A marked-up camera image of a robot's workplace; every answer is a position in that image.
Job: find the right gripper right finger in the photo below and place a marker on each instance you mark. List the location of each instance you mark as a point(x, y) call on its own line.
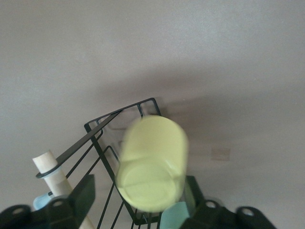
point(200, 205)

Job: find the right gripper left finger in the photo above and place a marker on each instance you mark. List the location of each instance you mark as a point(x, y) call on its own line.
point(82, 198)

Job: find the mint green plastic cup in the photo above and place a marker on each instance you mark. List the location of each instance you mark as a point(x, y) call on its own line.
point(174, 214)

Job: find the yellow plastic cup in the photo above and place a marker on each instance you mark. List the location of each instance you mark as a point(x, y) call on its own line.
point(152, 162)

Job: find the brown table cover sheet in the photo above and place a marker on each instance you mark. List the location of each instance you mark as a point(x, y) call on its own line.
point(152, 47)

